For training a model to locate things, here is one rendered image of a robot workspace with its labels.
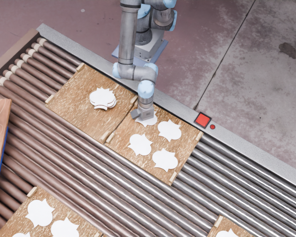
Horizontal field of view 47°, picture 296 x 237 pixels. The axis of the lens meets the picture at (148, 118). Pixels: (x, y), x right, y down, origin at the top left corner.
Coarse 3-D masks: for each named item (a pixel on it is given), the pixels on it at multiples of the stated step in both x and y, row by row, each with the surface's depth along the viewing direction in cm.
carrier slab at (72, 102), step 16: (80, 80) 200; (96, 80) 200; (64, 96) 195; (80, 96) 195; (128, 96) 195; (64, 112) 190; (80, 112) 191; (96, 112) 191; (112, 112) 191; (80, 128) 186; (96, 128) 186; (112, 128) 186
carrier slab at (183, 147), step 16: (160, 112) 191; (128, 128) 186; (144, 128) 187; (192, 128) 187; (112, 144) 182; (128, 144) 182; (160, 144) 182; (176, 144) 182; (192, 144) 183; (144, 160) 178; (160, 176) 175; (176, 176) 176
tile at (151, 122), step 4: (140, 116) 189; (136, 120) 187; (140, 120) 187; (144, 120) 187; (148, 120) 187; (152, 120) 187; (156, 120) 187; (144, 124) 186; (148, 124) 186; (152, 124) 186
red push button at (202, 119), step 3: (201, 114) 191; (198, 117) 191; (201, 117) 191; (204, 117) 191; (207, 117) 191; (198, 120) 190; (201, 120) 190; (204, 120) 190; (207, 120) 190; (201, 123) 189; (204, 123) 189; (204, 126) 188
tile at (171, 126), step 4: (160, 124) 186; (164, 124) 186; (168, 124) 186; (172, 124) 187; (160, 128) 185; (164, 128) 185; (168, 128) 185; (172, 128) 185; (176, 128) 185; (160, 132) 185; (164, 132) 184; (168, 132) 184; (172, 132) 184; (176, 132) 184; (180, 132) 184; (164, 136) 183; (168, 136) 183; (172, 136) 183; (176, 136) 183; (180, 136) 184; (168, 140) 182
